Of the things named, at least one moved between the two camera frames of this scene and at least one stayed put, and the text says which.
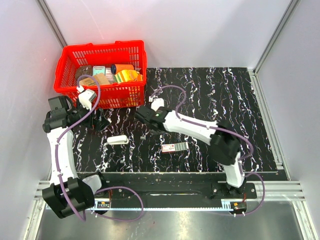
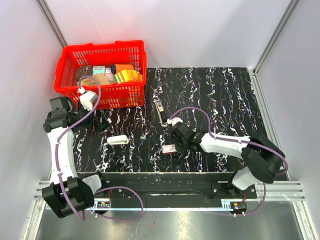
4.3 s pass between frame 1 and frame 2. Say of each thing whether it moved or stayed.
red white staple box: stayed
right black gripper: moved
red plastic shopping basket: stayed
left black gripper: stayed
